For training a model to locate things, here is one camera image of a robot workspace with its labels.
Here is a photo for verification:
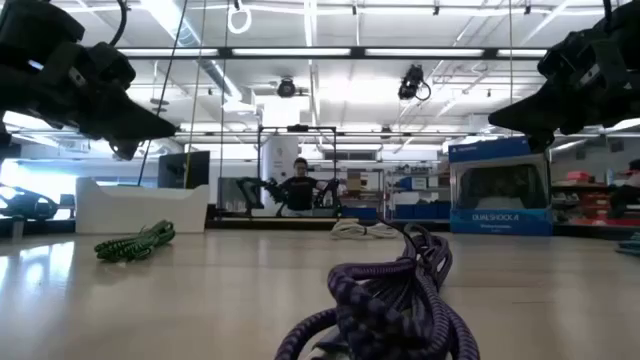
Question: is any purple braided USB-C cable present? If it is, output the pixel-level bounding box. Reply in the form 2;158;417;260
273;219;481;360

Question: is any white cylindrical column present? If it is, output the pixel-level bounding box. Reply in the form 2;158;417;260
261;135;301;211

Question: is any black background rig frame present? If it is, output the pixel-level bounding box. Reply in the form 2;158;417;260
256;123;339;219

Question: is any teal object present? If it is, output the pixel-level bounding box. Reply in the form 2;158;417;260
615;231;640;258

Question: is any white plastic bin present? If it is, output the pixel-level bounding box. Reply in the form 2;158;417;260
75;176;211;235

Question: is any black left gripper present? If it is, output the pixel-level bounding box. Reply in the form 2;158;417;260
0;42;179;162

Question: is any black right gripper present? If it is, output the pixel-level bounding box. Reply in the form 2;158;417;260
488;27;640;154

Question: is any black overhead camera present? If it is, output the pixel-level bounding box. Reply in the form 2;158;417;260
397;63;432;102

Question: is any white USB-C cable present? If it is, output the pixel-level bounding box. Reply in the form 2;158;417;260
329;218;400;241

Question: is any black monitor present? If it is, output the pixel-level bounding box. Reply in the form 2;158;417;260
157;150;212;191

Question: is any thin black hanging cable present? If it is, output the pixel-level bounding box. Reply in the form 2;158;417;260
136;0;190;187

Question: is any white hanging ring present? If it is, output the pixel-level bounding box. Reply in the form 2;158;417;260
226;0;253;36

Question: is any round black ceiling fixture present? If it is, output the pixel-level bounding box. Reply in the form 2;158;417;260
275;76;298;99

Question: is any shelf with blue bins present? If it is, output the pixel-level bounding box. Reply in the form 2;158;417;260
383;168;452;222

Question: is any black curved object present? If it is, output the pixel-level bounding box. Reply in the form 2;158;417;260
0;183;60;222

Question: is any blue DualShock controller box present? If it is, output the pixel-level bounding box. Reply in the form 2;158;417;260
448;135;554;237

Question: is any black left camera cable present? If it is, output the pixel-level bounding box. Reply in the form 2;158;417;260
108;0;129;47

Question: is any black aluminium table frame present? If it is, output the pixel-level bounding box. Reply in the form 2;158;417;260
0;215;640;240

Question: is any person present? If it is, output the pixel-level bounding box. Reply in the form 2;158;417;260
608;158;640;220
278;156;327;218

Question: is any shelf with red items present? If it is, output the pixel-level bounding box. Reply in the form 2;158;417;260
551;169;617;227

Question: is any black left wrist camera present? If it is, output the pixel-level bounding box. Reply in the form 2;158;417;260
87;41;137;92

